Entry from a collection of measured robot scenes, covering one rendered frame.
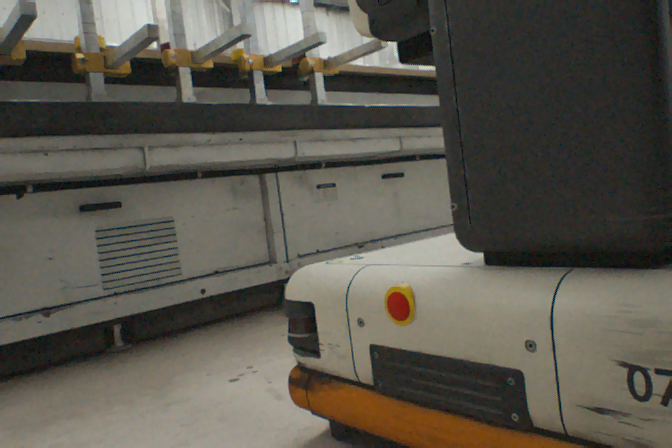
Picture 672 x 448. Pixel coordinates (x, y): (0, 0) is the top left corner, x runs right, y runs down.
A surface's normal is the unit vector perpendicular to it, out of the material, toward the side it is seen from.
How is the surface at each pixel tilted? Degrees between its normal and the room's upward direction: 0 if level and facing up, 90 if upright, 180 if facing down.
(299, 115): 90
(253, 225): 90
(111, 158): 90
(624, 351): 90
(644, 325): 73
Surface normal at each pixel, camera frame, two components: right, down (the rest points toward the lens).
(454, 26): -0.75, 0.13
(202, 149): 0.65, -0.04
